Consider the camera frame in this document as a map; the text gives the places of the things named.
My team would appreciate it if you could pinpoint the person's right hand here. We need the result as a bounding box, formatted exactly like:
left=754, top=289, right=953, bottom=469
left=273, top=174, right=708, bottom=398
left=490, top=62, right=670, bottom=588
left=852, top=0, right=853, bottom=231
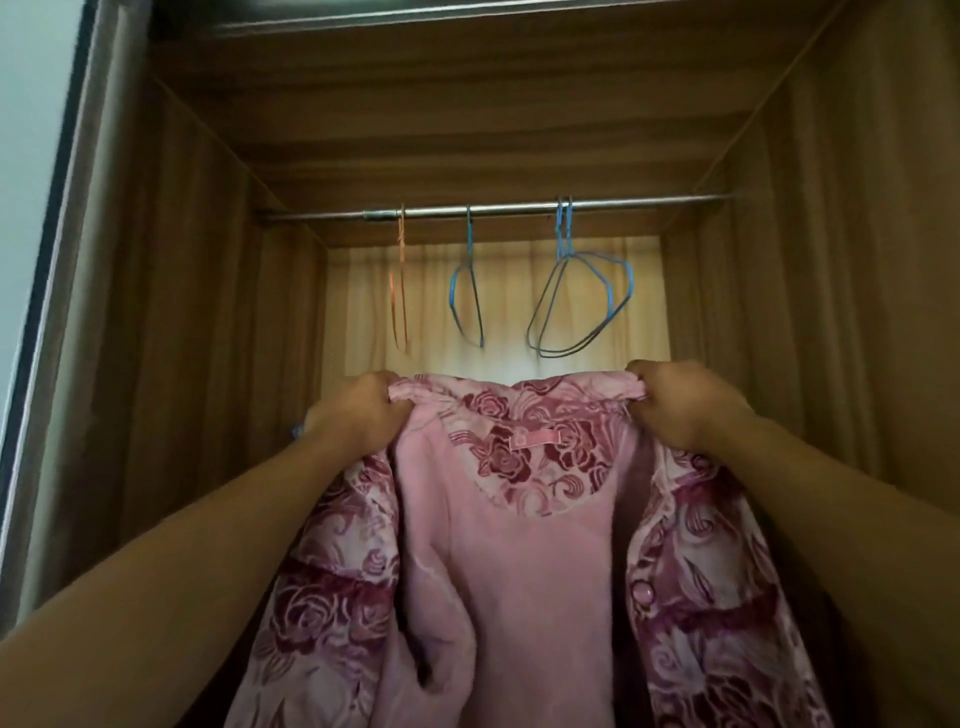
left=624, top=359, right=759, bottom=455

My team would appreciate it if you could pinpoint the person's left hand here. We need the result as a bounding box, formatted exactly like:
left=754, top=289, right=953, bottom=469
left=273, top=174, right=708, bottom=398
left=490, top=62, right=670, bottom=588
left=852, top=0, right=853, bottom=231
left=303, top=371, right=414, bottom=459

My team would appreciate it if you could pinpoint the pink floral jacket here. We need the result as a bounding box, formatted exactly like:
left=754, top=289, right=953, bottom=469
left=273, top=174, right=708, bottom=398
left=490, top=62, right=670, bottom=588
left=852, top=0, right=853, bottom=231
left=224, top=371, right=835, bottom=728

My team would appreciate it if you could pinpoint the wooden wardrobe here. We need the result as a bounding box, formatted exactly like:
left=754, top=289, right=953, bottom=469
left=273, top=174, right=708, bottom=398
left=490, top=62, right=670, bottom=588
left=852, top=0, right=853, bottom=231
left=0, top=0, right=960, bottom=728

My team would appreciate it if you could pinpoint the white sliding wardrobe door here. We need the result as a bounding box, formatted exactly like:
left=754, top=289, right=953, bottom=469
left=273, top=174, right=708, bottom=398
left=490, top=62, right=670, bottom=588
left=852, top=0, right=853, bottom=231
left=0, top=0, right=99, bottom=586

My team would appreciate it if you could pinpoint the person's right forearm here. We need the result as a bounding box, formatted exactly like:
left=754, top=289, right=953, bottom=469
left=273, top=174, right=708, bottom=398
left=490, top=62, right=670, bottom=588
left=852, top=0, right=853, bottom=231
left=697, top=412, right=960, bottom=728

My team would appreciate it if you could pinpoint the person's left forearm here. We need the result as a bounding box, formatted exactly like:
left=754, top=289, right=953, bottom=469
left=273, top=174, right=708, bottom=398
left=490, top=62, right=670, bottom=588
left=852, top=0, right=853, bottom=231
left=0, top=427, right=361, bottom=728

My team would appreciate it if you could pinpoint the metal closet rod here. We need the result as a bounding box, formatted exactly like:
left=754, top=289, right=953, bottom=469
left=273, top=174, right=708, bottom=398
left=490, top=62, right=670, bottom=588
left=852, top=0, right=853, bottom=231
left=258, top=193, right=733, bottom=223

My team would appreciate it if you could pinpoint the orange wire clothes hanger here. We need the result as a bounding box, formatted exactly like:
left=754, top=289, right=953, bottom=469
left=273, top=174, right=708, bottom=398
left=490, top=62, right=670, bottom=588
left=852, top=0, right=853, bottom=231
left=388, top=203, right=411, bottom=354

